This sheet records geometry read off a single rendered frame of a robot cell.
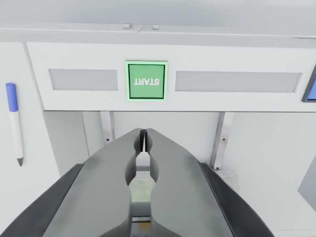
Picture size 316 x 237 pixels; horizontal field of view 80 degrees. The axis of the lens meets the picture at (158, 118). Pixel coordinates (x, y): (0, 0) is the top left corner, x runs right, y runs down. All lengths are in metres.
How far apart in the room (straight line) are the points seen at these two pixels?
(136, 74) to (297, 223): 0.83
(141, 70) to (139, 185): 0.31
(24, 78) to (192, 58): 0.22
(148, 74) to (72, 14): 1.06
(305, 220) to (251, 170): 0.41
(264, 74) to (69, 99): 0.28
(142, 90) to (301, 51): 0.22
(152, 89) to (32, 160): 0.23
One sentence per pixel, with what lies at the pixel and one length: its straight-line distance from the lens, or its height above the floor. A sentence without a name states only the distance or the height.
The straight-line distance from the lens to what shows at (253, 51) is 0.29.
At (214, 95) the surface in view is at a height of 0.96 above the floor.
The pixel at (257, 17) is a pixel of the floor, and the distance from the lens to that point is 1.37.
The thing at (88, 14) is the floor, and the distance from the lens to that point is 1.26.
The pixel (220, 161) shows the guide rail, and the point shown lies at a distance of 0.51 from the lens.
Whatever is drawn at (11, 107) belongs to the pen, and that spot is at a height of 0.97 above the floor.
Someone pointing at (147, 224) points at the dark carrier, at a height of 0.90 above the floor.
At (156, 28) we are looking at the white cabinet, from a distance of 0.60.
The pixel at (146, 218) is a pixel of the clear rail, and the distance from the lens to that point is 0.56.
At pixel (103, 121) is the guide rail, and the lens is 0.43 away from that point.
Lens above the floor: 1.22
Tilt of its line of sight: 62 degrees down
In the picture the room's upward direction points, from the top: 175 degrees clockwise
